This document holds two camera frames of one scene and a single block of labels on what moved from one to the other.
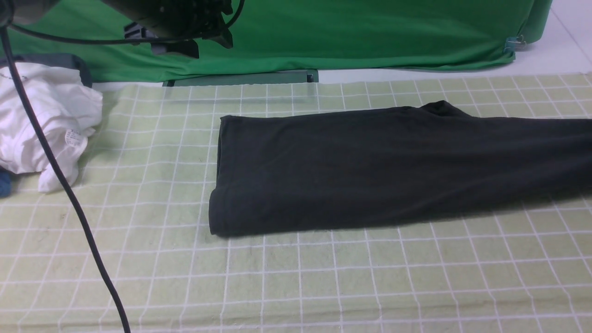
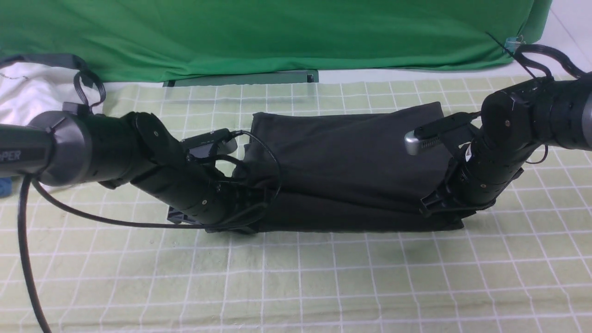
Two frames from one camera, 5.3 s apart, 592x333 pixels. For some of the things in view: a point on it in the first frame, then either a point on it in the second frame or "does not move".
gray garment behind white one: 66,60 does not move
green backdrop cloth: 289,34 does not move
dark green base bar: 305,76 does not move
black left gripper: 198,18 → 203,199
